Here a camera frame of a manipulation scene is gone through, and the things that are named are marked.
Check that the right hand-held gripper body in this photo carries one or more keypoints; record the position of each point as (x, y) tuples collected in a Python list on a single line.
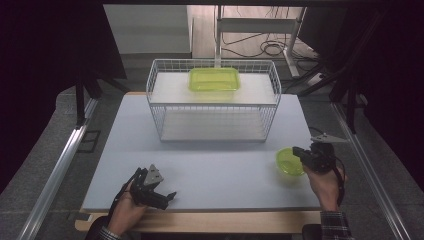
[(320, 156)]

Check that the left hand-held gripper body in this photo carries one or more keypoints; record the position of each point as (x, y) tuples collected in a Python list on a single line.
[(146, 190)]

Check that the green round plastic bowl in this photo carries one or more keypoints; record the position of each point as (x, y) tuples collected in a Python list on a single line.
[(288, 163)]

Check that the green rectangular plastic tray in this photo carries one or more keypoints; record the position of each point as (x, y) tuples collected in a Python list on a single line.
[(214, 79)]

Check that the person's left hand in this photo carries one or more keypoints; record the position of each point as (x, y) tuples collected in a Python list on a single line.
[(128, 213)]

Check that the person's right hand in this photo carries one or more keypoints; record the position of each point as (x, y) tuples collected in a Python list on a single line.
[(325, 188)]

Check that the pale blue table board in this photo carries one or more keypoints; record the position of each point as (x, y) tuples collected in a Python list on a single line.
[(216, 173)]

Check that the black metal stand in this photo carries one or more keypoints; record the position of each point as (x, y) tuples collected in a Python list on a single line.
[(350, 100), (80, 100)]

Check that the white power strip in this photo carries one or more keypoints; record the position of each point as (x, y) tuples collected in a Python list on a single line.
[(316, 79)]

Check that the white cabinet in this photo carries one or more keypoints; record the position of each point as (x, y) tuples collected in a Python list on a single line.
[(148, 30)]

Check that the aluminium rail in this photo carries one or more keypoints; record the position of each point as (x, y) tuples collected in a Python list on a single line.
[(56, 170), (370, 173)]

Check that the black square floor bracket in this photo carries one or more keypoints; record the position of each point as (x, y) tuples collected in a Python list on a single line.
[(89, 141)]

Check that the white metal desk frame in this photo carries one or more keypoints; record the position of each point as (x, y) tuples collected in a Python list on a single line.
[(253, 25)]

